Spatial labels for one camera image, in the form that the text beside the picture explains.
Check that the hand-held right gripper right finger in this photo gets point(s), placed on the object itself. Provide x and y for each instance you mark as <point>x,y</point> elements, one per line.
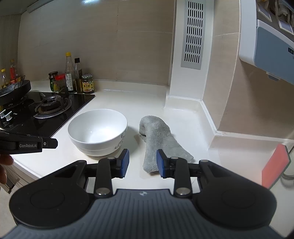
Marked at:
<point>160,164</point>

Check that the black glass gas stove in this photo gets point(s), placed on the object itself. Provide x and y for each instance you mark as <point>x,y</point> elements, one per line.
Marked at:
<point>77,102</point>

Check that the green jar dark lid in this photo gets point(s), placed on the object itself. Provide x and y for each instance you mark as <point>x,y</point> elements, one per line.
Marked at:
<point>52,82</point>

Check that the dark oil bottle black cap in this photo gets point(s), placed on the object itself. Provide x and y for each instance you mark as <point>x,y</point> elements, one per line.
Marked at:
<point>78,80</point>

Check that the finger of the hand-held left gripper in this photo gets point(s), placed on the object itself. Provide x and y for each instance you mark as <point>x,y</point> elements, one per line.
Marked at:
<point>50,143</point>

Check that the white blue wall appliance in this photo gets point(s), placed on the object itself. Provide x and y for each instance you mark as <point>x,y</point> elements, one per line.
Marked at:
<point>273,46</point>

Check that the sauce jar dark lid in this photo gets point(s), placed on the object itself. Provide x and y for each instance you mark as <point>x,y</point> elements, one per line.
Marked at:
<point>88,85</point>

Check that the black pan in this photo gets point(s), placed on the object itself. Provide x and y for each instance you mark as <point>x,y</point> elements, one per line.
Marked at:
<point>13,90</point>

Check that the red sauce bottle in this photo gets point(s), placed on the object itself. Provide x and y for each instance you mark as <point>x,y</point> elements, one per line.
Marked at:
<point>13,73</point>

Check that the grey fluffy cloth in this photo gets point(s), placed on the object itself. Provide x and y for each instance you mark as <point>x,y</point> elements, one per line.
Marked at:
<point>156,135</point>

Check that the clear bottle yellow cap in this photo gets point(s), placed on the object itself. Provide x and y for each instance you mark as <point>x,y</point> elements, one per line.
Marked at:
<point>69,75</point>

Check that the silver stove knob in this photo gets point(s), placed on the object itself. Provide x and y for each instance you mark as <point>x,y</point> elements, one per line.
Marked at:
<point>2,114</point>
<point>8,116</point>

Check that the gas burner grate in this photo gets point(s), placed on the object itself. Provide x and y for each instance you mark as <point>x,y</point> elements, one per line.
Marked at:
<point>51,105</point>

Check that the jar with red lid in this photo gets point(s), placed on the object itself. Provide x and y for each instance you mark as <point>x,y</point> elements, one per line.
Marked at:
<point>61,83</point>

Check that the small bottle yellow cap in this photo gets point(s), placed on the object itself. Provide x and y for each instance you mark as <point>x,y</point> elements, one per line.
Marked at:
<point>4,79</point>

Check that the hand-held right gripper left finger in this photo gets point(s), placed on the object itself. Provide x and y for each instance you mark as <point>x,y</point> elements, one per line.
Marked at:
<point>124,162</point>

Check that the pink sponge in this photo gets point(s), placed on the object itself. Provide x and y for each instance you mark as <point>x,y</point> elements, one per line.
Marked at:
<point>274,167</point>

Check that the grey vent grille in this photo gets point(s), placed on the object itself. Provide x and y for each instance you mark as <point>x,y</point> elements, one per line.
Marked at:
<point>196,34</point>

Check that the person's left hand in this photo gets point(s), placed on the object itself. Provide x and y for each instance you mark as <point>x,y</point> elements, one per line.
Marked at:
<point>4,163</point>

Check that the white wall socket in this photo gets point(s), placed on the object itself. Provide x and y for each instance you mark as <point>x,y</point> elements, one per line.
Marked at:
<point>286,25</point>
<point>264,11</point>

